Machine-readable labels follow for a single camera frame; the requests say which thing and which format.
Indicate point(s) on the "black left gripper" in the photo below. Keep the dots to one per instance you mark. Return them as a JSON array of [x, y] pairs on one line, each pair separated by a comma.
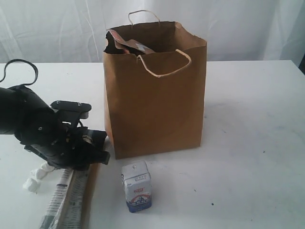
[[62, 144]]

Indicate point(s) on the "small white blue milk carton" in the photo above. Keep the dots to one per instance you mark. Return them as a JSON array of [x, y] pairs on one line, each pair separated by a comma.
[[136, 182]]

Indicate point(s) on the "long pasta packet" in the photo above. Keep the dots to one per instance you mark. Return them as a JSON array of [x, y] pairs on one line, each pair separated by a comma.
[[70, 205]]

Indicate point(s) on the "brown pouch orange label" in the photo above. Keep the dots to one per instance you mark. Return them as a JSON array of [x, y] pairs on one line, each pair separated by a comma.
[[117, 45]]

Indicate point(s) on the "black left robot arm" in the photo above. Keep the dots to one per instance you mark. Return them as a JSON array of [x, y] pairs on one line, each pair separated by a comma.
[[15, 103]]

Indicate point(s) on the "brown paper bag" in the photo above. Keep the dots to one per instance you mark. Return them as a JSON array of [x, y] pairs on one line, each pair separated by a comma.
[[154, 103]]

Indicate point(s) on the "white marshmallow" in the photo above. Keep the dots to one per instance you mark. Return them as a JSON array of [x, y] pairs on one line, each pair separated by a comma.
[[31, 185], [38, 174], [47, 168]]

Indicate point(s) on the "white marshmallow bottom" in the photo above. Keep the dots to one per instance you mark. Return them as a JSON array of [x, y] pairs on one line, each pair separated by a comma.
[[31, 185]]

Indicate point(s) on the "white backdrop curtain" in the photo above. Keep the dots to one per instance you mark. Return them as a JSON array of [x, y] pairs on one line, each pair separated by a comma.
[[74, 30]]

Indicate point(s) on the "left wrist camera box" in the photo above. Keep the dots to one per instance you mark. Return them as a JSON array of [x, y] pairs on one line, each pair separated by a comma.
[[68, 111]]

